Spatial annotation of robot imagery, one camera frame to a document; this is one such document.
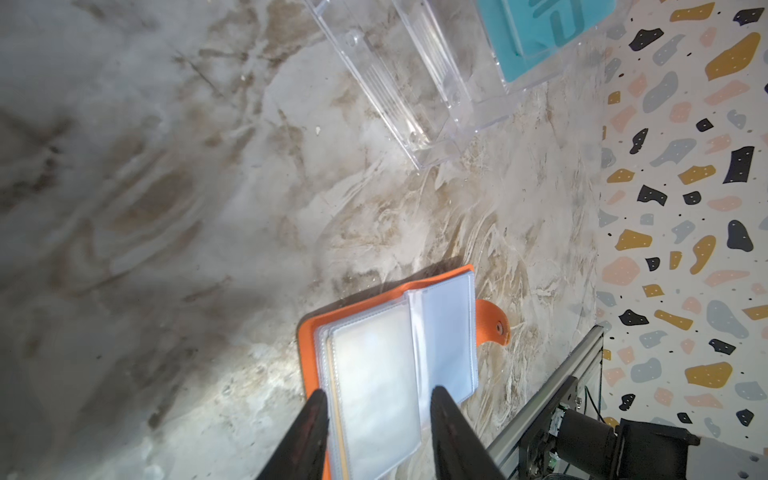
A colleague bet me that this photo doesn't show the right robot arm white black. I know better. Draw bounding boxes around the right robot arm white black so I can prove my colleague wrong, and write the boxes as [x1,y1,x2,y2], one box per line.
[555,410,767,479]

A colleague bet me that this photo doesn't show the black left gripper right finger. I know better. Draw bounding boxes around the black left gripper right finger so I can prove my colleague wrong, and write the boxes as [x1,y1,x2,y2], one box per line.
[430,386,505,480]

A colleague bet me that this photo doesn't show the clear acrylic card stand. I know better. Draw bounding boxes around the clear acrylic card stand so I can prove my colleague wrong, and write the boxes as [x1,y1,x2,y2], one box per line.
[306,0,631,170]

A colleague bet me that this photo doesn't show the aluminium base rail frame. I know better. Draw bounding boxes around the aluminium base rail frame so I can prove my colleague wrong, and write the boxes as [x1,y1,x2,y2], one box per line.
[488,325,605,479]

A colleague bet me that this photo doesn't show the orange card holder wallet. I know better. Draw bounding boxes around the orange card holder wallet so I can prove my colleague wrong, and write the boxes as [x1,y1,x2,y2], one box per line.
[297,265,509,479]

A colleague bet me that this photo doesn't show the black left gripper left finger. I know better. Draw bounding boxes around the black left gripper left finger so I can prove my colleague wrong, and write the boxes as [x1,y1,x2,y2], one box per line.
[257,389,329,480]

